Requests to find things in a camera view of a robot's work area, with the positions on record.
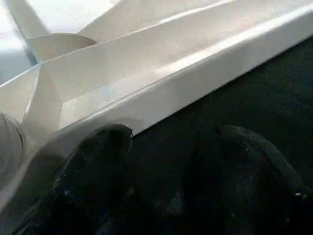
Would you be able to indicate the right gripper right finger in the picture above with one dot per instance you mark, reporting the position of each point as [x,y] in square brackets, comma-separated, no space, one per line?
[256,191]

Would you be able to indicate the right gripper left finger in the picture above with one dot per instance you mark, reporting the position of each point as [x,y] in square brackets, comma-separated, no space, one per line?
[85,186]

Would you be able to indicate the white plastic table top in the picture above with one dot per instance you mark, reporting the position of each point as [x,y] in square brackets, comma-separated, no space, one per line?
[146,61]

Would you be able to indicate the black mat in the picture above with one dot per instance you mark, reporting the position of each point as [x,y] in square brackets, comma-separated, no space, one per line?
[269,98]

